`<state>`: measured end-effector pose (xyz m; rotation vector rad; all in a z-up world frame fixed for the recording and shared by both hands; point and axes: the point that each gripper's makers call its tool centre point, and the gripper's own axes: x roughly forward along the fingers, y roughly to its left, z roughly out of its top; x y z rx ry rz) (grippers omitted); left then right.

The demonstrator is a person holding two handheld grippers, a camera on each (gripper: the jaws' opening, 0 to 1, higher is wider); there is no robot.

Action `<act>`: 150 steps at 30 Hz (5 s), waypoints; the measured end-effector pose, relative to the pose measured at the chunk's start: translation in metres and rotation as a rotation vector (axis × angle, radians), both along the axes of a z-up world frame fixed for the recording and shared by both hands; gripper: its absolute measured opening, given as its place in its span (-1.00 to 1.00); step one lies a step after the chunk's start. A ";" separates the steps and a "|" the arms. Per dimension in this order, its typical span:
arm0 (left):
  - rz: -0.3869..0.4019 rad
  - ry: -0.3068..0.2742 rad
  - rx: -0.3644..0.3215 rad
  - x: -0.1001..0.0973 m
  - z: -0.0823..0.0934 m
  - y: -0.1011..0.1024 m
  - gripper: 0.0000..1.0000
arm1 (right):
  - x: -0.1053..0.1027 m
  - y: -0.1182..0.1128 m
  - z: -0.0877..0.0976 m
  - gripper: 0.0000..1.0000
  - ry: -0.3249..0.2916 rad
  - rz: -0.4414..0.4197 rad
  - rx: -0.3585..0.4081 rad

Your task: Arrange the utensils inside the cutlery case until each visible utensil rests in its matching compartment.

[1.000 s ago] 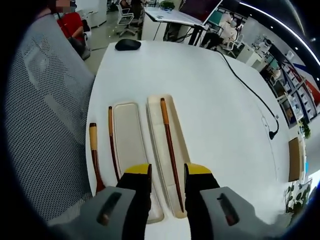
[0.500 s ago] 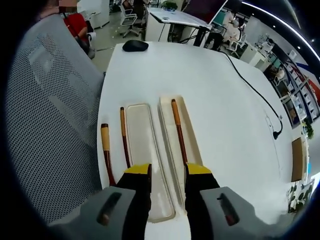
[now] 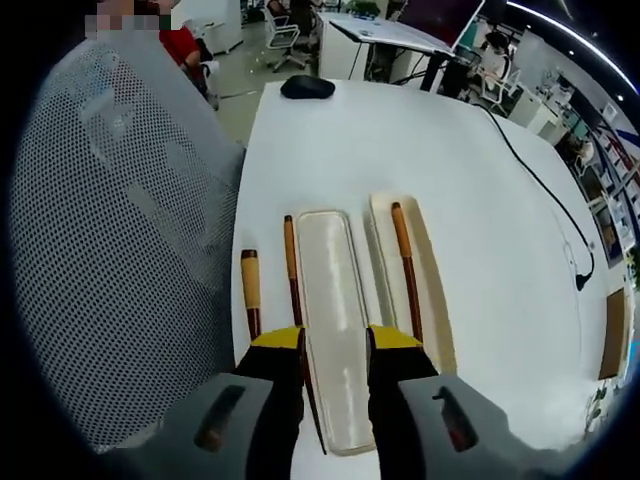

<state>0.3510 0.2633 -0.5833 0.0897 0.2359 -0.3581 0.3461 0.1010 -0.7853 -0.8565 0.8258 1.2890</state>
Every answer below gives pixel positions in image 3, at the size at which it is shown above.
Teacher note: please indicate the wooden spoon utensil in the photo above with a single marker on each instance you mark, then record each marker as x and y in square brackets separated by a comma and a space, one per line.
[251, 280]

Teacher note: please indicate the white cabinet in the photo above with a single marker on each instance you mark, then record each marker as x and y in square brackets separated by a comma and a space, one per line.
[225, 27]

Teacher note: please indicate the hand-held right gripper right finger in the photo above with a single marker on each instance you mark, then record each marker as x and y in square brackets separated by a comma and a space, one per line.
[400, 380]

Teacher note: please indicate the black computer mouse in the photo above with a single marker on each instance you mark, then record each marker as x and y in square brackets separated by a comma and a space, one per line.
[307, 87]

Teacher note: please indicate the beige cutlery case lid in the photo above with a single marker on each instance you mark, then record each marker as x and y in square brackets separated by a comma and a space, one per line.
[335, 300]

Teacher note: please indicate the beige cutlery case base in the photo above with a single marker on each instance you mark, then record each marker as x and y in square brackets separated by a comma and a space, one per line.
[435, 300]

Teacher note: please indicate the wooden chopstick utensil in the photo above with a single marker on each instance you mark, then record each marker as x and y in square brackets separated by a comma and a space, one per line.
[401, 235]
[290, 250]

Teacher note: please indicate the green potted plant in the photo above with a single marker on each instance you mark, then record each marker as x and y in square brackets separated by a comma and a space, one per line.
[595, 405]

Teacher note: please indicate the shelving unit with white bins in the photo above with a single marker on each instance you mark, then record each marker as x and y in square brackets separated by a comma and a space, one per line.
[615, 200]

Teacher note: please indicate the white office chair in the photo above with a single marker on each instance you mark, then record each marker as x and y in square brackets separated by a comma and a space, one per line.
[280, 30]
[502, 90]

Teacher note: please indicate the brown cardboard box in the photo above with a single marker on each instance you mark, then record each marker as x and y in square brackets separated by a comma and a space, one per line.
[614, 335]

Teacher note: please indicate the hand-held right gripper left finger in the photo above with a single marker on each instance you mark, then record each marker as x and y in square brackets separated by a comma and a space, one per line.
[260, 390]

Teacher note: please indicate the grey mesh office chair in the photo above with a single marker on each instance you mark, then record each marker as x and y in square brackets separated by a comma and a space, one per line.
[125, 225]

